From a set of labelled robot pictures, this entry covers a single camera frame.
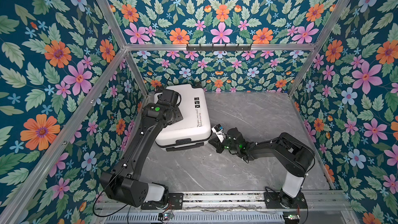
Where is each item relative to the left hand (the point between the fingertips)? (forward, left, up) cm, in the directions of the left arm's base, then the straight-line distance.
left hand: (178, 113), depth 75 cm
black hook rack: (+40, -24, +11) cm, 48 cm away
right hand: (-5, -15, -20) cm, 26 cm away
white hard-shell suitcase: (-5, -7, -9) cm, 12 cm away
